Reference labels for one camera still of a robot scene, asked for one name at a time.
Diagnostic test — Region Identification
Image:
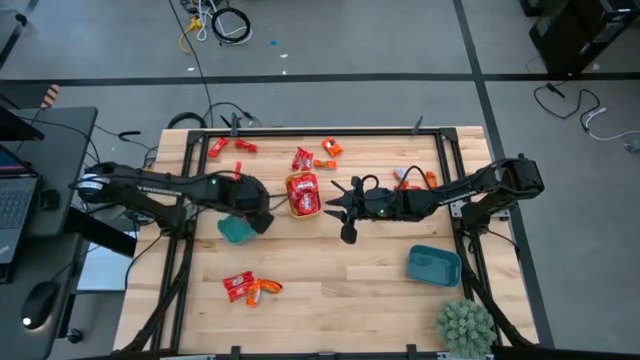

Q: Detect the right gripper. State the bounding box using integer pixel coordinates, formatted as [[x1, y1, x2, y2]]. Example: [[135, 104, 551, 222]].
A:
[[323, 177, 407, 225]]

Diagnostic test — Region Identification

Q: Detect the green plastic bin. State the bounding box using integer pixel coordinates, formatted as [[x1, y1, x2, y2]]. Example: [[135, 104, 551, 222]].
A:
[[216, 213, 259, 247]]

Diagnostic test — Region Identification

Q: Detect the blue-grey plastic bin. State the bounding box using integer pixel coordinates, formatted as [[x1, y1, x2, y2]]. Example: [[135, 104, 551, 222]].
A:
[[405, 243, 463, 289]]

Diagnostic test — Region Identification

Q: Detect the red twin candy packet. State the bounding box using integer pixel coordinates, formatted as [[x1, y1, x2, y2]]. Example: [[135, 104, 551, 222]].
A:
[[290, 146, 315, 173]]

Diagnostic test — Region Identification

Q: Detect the white board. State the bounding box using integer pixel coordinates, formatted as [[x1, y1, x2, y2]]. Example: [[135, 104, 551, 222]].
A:
[[76, 243, 136, 293]]

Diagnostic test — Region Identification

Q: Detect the green artificial plant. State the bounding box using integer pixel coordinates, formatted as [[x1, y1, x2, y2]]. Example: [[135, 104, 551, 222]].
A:
[[434, 297, 499, 359]]

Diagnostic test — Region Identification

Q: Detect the black desk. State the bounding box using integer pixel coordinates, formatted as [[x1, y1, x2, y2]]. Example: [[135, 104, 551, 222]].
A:
[[0, 105, 99, 360]]

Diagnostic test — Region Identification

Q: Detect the small black puck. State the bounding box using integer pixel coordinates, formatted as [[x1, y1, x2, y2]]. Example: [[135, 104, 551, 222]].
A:
[[39, 188, 62, 212]]

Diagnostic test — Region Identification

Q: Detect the orange black striped object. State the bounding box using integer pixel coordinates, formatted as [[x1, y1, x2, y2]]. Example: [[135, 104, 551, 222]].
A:
[[40, 83, 62, 110]]

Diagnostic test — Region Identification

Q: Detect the grey laptop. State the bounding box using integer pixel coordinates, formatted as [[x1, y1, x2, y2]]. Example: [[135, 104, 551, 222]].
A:
[[0, 143, 42, 284]]

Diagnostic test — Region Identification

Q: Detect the black computer mouse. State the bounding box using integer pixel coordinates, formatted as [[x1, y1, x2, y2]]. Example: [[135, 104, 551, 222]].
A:
[[20, 280, 61, 331]]

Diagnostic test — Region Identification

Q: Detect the black tilted screen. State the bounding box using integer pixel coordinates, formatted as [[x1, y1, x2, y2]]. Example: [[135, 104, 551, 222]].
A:
[[0, 104, 46, 143]]

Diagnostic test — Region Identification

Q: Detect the black equipment case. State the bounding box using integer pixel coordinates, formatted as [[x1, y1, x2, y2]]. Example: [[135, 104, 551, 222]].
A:
[[519, 0, 640, 77]]

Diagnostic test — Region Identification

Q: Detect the black stand bar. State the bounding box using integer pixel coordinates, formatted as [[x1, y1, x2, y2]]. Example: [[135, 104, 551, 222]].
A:
[[0, 0, 40, 70]]

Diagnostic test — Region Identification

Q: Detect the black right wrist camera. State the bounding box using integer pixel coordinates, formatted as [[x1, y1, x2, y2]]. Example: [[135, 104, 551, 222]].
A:
[[339, 222, 359, 246]]

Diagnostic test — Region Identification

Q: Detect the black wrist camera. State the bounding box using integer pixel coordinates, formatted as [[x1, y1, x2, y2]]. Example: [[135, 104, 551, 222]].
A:
[[339, 222, 359, 246], [251, 211, 276, 236]]

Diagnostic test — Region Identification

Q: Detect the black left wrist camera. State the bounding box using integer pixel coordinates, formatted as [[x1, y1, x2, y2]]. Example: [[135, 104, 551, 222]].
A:
[[251, 211, 276, 236]]

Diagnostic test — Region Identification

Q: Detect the black aluminium rig frame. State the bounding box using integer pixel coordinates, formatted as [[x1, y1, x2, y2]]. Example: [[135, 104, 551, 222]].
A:
[[117, 113, 540, 360]]

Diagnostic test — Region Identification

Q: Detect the black cable bundle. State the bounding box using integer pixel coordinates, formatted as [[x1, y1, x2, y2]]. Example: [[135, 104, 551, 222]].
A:
[[202, 101, 262, 130]]

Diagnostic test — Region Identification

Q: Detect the thick black cable loop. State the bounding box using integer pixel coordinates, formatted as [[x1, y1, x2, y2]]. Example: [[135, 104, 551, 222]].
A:
[[166, 111, 208, 131]]

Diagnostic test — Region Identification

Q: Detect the long black floor cable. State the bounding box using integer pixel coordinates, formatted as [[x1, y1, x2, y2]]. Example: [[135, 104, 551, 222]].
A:
[[166, 0, 215, 129]]

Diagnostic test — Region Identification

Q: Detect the white floor cable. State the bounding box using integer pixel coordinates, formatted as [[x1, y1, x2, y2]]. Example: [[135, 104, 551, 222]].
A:
[[194, 0, 254, 47]]

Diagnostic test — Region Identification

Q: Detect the black coiled cable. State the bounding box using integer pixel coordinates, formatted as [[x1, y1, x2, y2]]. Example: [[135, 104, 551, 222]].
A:
[[210, 6, 253, 46]]

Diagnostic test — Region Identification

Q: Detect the yellow cable with plug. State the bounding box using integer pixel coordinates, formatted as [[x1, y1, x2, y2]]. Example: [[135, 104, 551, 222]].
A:
[[178, 16, 204, 55]]

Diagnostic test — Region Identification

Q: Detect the black cable with plug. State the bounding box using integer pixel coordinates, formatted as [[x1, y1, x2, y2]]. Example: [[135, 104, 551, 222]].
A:
[[533, 81, 602, 134]]

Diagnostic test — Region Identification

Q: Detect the white cable with plug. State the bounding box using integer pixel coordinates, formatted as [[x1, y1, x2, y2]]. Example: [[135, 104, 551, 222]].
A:
[[581, 105, 640, 143]]

